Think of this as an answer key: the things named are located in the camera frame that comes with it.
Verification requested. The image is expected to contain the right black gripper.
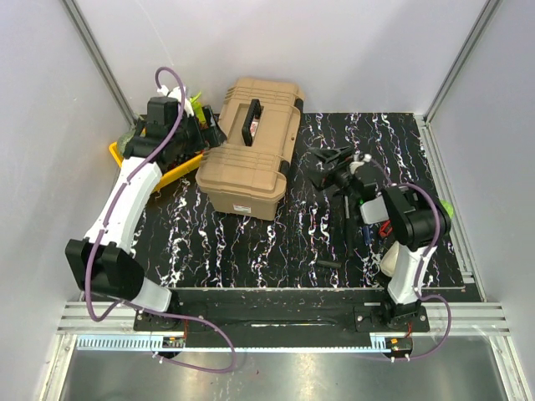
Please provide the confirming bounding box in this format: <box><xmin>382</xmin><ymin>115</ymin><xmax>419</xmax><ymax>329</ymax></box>
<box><xmin>303</xmin><ymin>146</ymin><xmax>359</xmax><ymax>202</ymax></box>

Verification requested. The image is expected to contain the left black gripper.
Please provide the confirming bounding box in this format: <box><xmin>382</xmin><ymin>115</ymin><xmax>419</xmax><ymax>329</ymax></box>
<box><xmin>171</xmin><ymin>106</ymin><xmax>227</xmax><ymax>155</ymax></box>

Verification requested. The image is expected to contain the black handled claw hammer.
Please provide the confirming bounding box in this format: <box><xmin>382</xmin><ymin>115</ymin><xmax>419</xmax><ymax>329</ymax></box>
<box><xmin>334</xmin><ymin>190</ymin><xmax>354</xmax><ymax>258</ymax></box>

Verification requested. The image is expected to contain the tan plastic tool box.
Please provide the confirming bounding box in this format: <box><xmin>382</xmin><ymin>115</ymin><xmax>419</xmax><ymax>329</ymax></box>
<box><xmin>196</xmin><ymin>78</ymin><xmax>305</xmax><ymax>221</ymax></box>

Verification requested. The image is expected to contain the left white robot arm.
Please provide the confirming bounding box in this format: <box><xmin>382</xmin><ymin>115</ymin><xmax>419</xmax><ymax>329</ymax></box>
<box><xmin>65</xmin><ymin>86</ymin><xmax>227</xmax><ymax>330</ymax></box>

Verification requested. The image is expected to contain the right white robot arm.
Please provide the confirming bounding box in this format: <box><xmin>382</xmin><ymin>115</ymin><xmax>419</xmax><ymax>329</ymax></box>
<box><xmin>308</xmin><ymin>146</ymin><xmax>451</xmax><ymax>331</ymax></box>

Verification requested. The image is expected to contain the green white leek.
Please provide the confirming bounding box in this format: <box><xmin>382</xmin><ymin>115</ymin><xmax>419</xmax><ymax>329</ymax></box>
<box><xmin>190</xmin><ymin>91</ymin><xmax>203</xmax><ymax>114</ymax></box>

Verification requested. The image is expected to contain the yellow plastic fruit tray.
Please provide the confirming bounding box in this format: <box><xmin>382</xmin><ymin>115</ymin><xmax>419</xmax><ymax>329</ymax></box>
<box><xmin>108</xmin><ymin>104</ymin><xmax>218</xmax><ymax>194</ymax></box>

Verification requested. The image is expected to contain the red blue screwdriver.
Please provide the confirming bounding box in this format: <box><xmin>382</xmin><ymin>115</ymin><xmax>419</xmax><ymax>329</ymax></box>
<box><xmin>363</xmin><ymin>226</ymin><xmax>372</xmax><ymax>245</ymax></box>

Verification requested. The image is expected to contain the red black utility knife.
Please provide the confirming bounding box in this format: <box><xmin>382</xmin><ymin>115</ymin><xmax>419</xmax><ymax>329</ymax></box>
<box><xmin>379</xmin><ymin>221</ymin><xmax>392</xmax><ymax>238</ymax></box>

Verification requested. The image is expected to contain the green netted melon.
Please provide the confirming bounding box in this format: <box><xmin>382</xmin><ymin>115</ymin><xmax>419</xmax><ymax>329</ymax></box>
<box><xmin>116</xmin><ymin>129</ymin><xmax>140</xmax><ymax>158</ymax></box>

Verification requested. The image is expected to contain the short black cylinder bit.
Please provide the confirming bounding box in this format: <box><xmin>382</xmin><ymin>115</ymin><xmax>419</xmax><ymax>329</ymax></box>
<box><xmin>316</xmin><ymin>260</ymin><xmax>341</xmax><ymax>270</ymax></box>

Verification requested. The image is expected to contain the napa cabbage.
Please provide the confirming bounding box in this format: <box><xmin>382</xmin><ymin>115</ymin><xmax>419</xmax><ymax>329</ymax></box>
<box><xmin>380</xmin><ymin>199</ymin><xmax>454</xmax><ymax>278</ymax></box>

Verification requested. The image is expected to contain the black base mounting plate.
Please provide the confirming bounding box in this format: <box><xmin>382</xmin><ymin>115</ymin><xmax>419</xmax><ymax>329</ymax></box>
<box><xmin>132</xmin><ymin>286</ymin><xmax>431</xmax><ymax>351</ymax></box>

